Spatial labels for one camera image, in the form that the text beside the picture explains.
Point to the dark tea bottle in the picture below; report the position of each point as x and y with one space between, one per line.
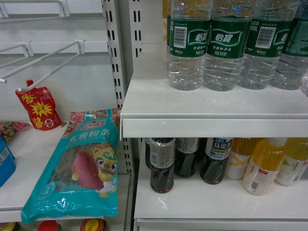
186 156
162 160

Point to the shelf water bottle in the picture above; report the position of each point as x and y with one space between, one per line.
230 22
293 62

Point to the yellow drink bottle right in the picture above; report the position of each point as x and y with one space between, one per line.
295 161

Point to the shelf water bottle right barcode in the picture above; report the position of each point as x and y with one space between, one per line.
268 33

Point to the yellow drink bottle front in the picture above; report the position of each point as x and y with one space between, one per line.
264 165

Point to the blue package left edge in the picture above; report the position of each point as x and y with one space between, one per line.
7 164

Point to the shelf water bottle centre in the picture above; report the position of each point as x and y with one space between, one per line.
230 22

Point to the shelf water bottle left barcode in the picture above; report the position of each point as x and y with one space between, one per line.
189 35

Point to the white shelf with water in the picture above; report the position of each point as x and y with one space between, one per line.
154 109

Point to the floral snack bag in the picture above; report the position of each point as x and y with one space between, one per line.
9 128

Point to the yellow drink bottle white label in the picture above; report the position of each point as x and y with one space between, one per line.
241 151

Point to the shelf water bottle barcode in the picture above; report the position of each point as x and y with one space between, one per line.
189 35
268 33

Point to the red gold lid jar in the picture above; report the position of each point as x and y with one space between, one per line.
93 224

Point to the oolong tea bottle blue label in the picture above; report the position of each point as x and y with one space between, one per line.
217 151

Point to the dark tea bottle middle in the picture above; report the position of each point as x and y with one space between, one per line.
186 156

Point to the dark tea bottle front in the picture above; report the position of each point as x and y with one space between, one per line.
162 160

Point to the perforated white upright post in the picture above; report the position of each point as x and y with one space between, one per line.
112 20

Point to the teal sweet potato noodle bag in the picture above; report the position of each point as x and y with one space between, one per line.
80 179

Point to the red sauce pouch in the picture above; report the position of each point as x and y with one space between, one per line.
40 106

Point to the shelf water bottle far right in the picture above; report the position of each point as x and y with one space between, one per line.
293 62

